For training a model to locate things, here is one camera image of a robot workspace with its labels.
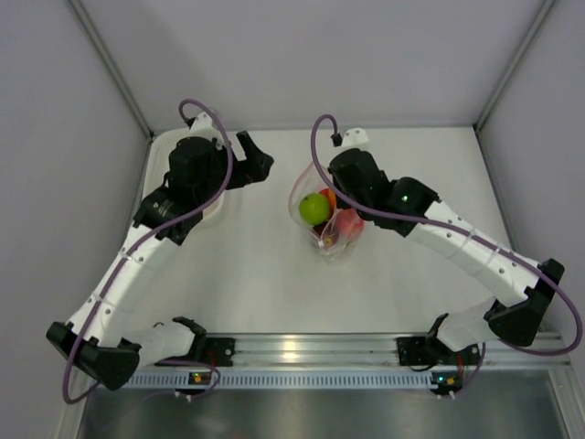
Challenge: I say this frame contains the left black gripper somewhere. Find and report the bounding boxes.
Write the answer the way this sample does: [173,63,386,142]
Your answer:
[194,131,272,207]

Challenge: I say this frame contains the green fake apple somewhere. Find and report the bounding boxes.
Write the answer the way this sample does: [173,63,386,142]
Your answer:
[298,193,331,226]

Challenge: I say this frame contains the red orange fake fruit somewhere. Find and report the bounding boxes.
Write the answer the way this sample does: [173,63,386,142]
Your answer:
[320,188,336,209]

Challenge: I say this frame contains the clear zip top bag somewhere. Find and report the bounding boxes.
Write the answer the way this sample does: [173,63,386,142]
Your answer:
[288,163,365,261]

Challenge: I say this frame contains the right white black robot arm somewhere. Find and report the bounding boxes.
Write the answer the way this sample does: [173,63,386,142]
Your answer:
[328,148,565,363]

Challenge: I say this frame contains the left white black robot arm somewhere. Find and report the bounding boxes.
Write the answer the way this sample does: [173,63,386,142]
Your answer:
[47,131,274,391]

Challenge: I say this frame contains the purple fake eggplant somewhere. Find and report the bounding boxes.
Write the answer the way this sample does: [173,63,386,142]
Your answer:
[313,221,339,248]

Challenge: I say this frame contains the red fake tomato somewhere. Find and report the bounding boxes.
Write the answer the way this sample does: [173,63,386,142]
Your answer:
[335,209,364,239]

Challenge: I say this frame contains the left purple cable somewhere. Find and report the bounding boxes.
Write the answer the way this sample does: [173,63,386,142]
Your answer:
[60,98,239,405]

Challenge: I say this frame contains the purple cable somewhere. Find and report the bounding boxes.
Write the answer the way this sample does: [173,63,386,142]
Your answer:
[310,113,585,356]
[60,98,239,405]

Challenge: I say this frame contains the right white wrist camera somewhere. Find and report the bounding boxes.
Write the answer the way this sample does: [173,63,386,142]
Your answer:
[331,128,369,149]

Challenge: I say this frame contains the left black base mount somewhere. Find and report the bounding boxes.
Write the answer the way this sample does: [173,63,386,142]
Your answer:
[185,337,236,367]

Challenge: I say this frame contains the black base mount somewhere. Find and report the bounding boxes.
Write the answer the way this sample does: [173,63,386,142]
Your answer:
[396,336,437,368]
[185,337,236,367]

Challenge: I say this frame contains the slotted white cable duct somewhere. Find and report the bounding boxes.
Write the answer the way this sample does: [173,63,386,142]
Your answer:
[124,369,460,391]

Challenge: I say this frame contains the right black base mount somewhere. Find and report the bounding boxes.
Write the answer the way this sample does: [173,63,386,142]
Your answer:
[396,336,437,368]

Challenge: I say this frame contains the aluminium mounting rail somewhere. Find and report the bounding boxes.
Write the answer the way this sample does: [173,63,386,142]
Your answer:
[224,333,571,369]

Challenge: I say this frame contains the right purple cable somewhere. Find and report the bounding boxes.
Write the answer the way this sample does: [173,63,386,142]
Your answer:
[310,113,585,356]

